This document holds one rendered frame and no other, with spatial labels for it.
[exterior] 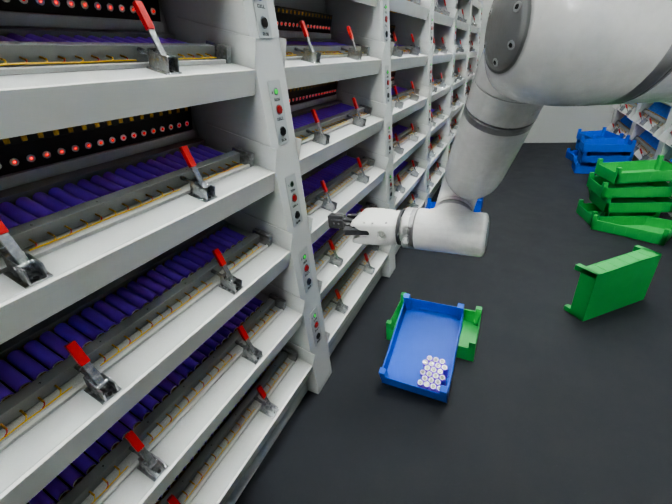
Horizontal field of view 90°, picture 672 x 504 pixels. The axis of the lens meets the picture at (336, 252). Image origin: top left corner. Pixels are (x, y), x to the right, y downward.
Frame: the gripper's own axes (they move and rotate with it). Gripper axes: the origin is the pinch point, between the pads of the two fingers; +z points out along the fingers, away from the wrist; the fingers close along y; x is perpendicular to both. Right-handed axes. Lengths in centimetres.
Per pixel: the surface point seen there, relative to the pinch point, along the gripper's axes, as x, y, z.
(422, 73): 25, 135, 15
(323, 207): -5.1, 19.2, 15.0
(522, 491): -59, -9, -46
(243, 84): 29.7, -8.8, 11.4
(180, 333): -6.6, -36.7, 12.5
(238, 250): -2.4, -15.0, 17.4
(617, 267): -38, 66, -70
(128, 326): -2.5, -41.5, 17.3
